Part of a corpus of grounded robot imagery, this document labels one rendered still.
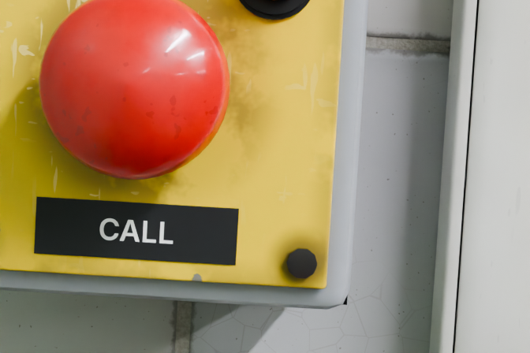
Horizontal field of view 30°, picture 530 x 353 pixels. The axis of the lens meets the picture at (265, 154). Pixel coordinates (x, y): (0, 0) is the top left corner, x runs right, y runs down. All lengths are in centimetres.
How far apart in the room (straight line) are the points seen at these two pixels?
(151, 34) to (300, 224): 6
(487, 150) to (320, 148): 7
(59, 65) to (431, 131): 13
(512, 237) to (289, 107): 9
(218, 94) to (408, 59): 11
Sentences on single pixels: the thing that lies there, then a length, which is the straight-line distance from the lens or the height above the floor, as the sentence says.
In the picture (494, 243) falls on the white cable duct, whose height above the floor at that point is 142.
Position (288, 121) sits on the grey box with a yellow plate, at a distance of 22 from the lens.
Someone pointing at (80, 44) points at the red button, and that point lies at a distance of 20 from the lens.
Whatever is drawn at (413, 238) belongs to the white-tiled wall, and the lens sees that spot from 30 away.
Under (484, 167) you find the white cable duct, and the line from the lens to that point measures 29.
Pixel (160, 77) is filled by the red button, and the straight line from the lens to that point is 20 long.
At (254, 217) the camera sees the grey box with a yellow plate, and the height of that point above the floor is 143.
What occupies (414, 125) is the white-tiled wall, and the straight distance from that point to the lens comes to 30.
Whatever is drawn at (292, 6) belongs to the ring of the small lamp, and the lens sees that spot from 22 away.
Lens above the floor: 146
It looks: 3 degrees down
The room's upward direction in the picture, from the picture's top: 3 degrees clockwise
